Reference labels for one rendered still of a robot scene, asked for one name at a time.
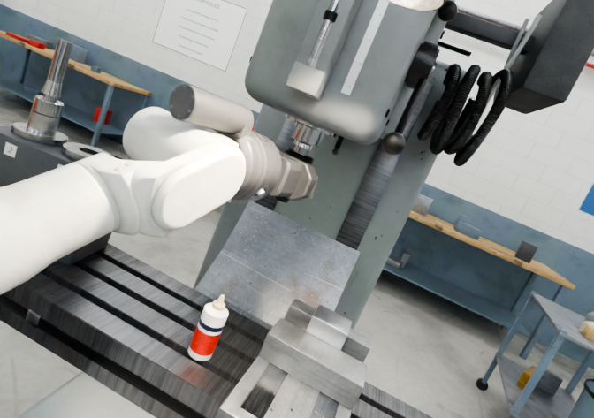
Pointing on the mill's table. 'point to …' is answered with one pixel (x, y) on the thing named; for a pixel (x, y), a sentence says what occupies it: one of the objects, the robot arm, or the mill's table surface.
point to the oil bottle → (209, 330)
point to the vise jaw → (315, 362)
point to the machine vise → (246, 396)
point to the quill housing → (369, 41)
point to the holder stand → (55, 146)
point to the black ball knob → (447, 11)
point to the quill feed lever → (418, 70)
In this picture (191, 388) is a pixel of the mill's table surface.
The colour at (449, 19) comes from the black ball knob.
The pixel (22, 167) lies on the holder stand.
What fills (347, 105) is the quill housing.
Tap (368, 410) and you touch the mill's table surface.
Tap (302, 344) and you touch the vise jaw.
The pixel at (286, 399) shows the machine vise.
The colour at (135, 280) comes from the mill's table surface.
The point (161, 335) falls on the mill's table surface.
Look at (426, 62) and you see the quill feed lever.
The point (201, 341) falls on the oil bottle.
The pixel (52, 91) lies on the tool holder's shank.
